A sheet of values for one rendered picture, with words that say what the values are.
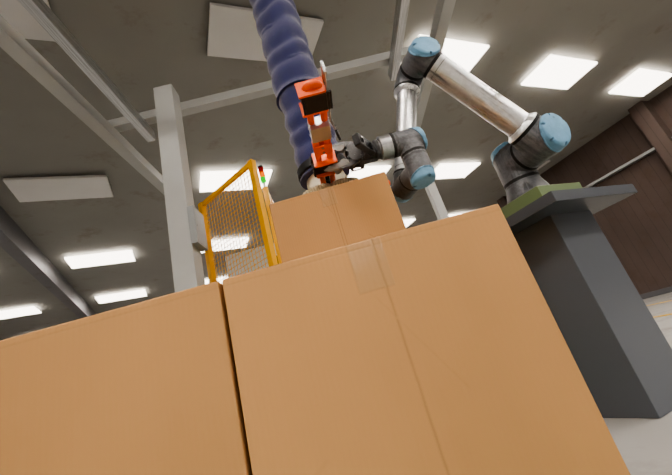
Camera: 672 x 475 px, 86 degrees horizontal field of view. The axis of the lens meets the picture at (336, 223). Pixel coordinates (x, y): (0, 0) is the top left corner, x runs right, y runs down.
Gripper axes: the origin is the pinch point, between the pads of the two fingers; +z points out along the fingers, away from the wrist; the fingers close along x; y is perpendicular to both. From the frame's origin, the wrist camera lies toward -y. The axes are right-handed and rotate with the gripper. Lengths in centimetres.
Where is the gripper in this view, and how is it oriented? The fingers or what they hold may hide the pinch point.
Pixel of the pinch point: (324, 159)
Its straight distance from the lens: 130.5
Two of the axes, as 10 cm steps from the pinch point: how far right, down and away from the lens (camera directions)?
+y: 0.5, 3.7, 9.3
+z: -9.6, 2.6, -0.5
